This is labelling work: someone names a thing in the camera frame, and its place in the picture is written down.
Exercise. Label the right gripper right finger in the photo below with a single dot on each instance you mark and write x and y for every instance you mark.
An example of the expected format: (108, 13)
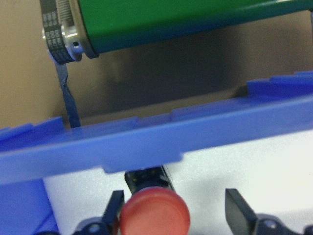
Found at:
(240, 217)

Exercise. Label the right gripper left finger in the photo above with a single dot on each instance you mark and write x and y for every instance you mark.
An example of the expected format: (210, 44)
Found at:
(112, 212)

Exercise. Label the red push button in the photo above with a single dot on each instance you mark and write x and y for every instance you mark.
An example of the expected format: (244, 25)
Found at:
(154, 207)

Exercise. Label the right blue plastic bin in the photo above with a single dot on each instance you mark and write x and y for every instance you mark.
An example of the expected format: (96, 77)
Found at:
(275, 106)

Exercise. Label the green conveyor belt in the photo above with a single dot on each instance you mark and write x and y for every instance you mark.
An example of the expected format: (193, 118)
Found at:
(72, 28)

